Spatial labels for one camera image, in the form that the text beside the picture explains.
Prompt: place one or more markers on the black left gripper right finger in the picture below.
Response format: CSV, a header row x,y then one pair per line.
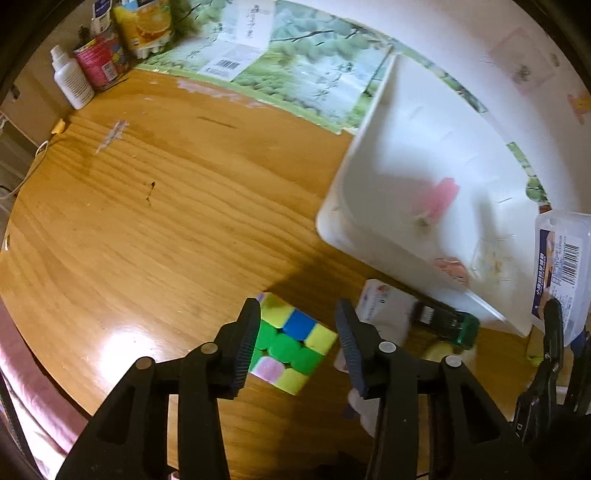
x,y
470,438

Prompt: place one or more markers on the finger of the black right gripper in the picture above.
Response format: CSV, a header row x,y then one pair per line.
x,y
577,399
535,407

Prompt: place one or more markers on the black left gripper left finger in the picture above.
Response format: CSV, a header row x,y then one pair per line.
x,y
127,436

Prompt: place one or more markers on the clear plastic box with stickers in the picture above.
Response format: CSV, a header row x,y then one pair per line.
x,y
562,269

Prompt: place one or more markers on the colourful puzzle cube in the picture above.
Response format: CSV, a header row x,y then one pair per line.
x,y
290,345

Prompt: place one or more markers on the pink stick toy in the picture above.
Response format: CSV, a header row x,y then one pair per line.
x,y
434,201

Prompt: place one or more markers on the green black toy car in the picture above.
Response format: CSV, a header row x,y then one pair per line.
x,y
456,327

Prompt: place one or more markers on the pink round object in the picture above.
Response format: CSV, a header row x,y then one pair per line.
x,y
454,268

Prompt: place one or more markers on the white plastic storage bin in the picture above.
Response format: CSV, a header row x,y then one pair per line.
x,y
417,134

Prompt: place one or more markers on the white plastic bottle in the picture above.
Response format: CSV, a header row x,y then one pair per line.
x,y
70,78

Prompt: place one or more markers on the red tin can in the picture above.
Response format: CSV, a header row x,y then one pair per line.
x,y
103,60

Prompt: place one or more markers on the green landscape poster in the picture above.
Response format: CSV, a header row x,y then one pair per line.
x,y
316,65

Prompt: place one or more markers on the yellow juice carton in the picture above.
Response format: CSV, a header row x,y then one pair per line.
x,y
146,26

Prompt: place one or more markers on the white toy camera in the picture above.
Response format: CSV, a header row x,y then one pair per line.
x,y
387,308

